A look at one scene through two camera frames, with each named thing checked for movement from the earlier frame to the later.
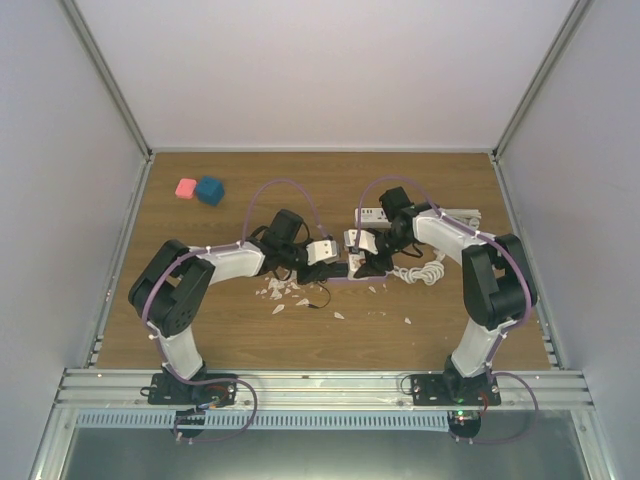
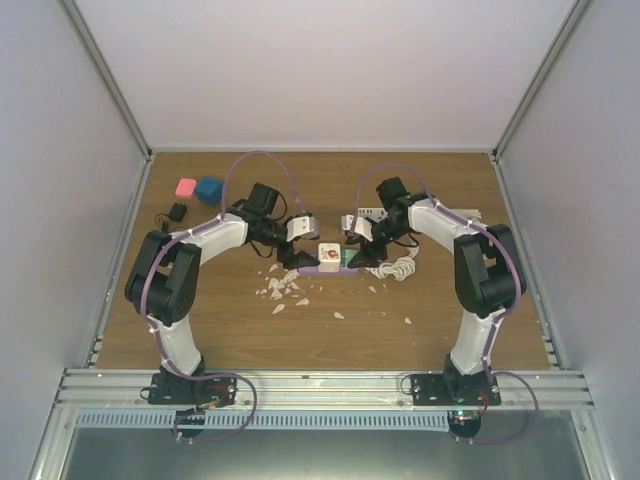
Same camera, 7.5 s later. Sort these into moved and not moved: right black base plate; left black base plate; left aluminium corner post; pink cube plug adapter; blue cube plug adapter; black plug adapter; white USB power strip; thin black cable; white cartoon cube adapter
Moved: black plug adapter; white cartoon cube adapter; thin black cable
Not moved: white USB power strip; blue cube plug adapter; left black base plate; left aluminium corner post; right black base plate; pink cube plug adapter
